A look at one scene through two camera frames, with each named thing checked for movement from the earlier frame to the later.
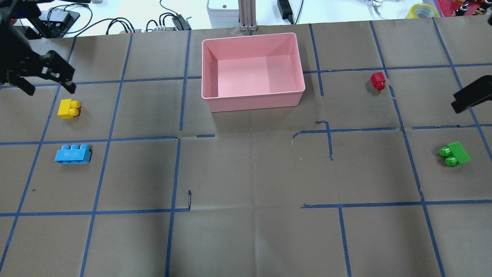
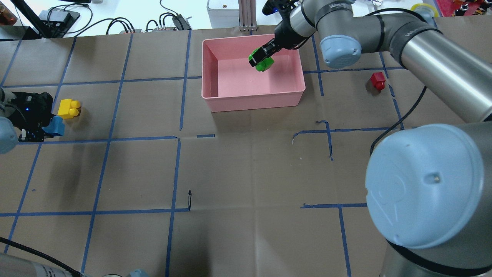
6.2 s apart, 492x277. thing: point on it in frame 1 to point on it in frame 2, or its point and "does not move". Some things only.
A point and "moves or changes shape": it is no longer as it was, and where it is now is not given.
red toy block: x=378 y=80 does not move
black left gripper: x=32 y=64 to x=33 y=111
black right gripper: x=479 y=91 to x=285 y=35
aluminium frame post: x=247 y=15 does not move
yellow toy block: x=68 y=108 does not move
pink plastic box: x=251 y=72 does not move
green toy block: x=455 y=153 moves or changes shape
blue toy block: x=74 y=155 to x=56 y=126
